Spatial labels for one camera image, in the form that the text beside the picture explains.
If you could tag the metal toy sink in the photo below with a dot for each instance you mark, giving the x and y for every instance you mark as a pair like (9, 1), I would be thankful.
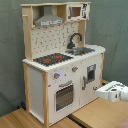
(79, 51)

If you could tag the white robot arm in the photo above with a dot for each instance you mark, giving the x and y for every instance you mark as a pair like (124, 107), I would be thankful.
(113, 91)

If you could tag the toy microwave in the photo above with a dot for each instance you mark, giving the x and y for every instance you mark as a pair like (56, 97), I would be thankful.
(78, 11)

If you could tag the white oven door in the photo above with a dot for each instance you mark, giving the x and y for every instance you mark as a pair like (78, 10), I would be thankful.
(63, 99)

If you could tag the red stove knob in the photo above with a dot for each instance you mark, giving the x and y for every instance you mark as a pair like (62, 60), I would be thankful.
(74, 69)
(56, 75)

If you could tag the grey range hood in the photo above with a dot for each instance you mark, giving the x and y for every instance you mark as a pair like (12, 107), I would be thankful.
(48, 18)

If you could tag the wooden toy kitchen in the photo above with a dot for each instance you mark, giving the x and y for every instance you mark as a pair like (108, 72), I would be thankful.
(45, 40)

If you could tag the left red stove knob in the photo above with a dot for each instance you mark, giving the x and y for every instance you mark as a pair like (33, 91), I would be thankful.
(56, 75)

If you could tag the black toy stovetop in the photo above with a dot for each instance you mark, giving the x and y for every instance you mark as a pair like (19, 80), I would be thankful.
(52, 59)

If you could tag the black toy faucet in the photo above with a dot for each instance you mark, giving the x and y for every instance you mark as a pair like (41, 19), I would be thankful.
(73, 39)

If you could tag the right red stove knob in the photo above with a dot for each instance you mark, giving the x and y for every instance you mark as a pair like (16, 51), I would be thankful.
(74, 69)

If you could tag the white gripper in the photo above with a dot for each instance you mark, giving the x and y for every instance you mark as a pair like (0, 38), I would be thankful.
(113, 91)

